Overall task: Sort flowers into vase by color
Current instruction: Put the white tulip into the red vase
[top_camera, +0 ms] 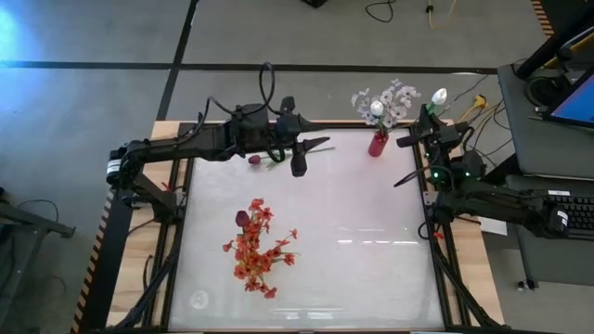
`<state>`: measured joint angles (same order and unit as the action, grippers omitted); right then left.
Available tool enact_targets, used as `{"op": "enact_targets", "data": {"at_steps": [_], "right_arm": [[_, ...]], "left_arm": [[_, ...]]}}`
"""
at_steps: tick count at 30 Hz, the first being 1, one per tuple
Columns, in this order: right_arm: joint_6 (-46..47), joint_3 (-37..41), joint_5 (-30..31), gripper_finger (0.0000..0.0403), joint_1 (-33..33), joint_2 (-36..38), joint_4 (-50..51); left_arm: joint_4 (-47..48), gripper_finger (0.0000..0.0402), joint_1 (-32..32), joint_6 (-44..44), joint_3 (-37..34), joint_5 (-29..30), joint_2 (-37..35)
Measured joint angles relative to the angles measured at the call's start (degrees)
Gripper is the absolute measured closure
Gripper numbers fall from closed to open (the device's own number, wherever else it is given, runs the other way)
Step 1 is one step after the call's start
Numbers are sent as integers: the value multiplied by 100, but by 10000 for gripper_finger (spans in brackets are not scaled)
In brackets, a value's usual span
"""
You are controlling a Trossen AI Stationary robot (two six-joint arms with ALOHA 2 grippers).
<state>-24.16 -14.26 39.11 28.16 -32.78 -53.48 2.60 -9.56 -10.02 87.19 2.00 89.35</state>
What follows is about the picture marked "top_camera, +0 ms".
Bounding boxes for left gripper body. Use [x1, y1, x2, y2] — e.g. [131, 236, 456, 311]
[229, 95, 310, 179]

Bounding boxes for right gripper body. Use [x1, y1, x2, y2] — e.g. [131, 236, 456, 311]
[395, 115, 471, 152]

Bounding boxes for red ribbed glass vase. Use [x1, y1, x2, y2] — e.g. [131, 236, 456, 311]
[368, 131, 391, 159]

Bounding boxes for grey desk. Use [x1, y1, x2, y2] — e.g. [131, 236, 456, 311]
[497, 62, 594, 285]

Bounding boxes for white paper sheet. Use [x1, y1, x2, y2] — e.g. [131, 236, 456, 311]
[477, 215, 510, 237]

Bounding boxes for monitor with blue screen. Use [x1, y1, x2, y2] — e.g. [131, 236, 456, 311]
[540, 68, 594, 130]

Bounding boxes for black keyboard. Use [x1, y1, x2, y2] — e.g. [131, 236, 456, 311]
[545, 193, 594, 233]

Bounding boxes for black mat orange striped edge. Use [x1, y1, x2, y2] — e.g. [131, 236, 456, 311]
[530, 0, 594, 39]
[69, 141, 150, 334]

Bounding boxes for grey metal stand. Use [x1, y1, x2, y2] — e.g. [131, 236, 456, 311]
[0, 185, 77, 334]

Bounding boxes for black aluminium table frame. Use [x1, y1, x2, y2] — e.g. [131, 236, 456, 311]
[118, 110, 505, 334]

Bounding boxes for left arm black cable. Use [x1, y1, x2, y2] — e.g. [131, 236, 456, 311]
[198, 61, 287, 164]

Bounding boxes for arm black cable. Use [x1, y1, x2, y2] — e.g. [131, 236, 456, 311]
[392, 164, 458, 190]
[198, 61, 287, 164]

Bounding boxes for yellow power cable with plug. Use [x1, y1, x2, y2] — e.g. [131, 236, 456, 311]
[454, 94, 503, 140]

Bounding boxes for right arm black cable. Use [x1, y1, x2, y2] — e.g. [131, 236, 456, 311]
[392, 164, 458, 190]

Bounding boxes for yellow floor cable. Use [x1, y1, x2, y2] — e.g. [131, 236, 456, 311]
[425, 0, 459, 31]

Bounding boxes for black floor cable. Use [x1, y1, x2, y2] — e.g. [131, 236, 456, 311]
[364, 0, 396, 24]

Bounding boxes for coiled black cables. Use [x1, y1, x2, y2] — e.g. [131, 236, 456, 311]
[526, 73, 565, 110]

